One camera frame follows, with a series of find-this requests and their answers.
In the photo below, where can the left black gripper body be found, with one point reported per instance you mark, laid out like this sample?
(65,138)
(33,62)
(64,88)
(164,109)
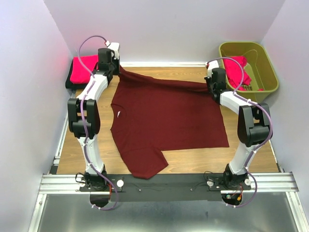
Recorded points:
(114,66)

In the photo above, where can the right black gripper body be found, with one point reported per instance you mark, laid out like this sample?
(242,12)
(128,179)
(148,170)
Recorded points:
(210,85)

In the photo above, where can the maroon t shirt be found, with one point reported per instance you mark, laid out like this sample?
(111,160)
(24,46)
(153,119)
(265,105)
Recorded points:
(154,115)

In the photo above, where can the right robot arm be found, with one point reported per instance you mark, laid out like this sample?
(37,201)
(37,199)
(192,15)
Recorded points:
(253,127)

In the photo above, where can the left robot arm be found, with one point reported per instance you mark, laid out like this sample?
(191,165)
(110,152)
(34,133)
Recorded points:
(83,115)

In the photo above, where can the pink t shirt in bin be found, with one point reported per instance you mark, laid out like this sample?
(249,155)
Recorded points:
(234,73)

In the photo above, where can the folded pink t shirt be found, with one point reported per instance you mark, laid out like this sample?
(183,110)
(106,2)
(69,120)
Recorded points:
(80,74)

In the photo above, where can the folded black t shirt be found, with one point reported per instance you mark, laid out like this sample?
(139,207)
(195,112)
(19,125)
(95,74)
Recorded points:
(70,85)

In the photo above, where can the olive green plastic bin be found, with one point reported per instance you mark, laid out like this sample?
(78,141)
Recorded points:
(260,79)

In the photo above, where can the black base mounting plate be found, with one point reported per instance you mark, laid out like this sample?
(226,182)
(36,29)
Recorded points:
(162,187)

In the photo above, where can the aluminium frame rail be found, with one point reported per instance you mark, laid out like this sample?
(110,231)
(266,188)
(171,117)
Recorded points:
(162,64)

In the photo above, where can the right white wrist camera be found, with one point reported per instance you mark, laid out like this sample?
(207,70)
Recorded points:
(213,64)

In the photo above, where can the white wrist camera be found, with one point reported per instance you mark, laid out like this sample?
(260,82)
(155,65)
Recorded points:
(115,47)
(213,64)

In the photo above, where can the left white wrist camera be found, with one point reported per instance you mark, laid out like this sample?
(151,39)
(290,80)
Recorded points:
(115,47)

